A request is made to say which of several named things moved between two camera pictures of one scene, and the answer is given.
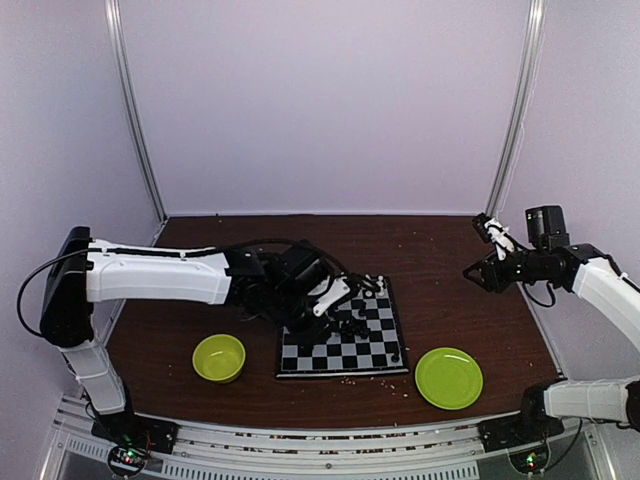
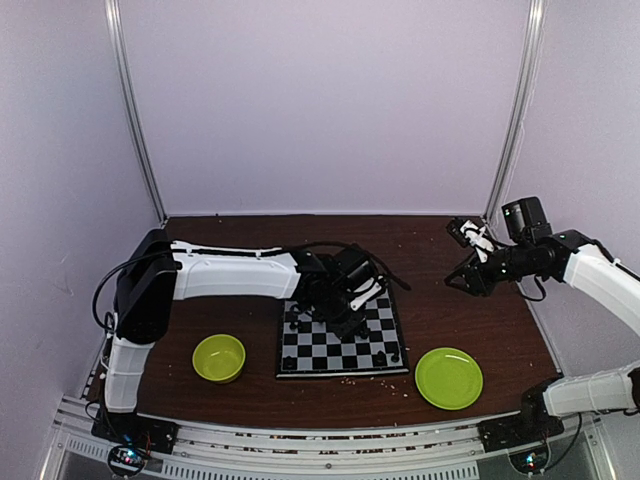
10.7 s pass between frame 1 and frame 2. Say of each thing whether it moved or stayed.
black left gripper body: moved
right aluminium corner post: stayed
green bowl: stayed
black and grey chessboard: stayed
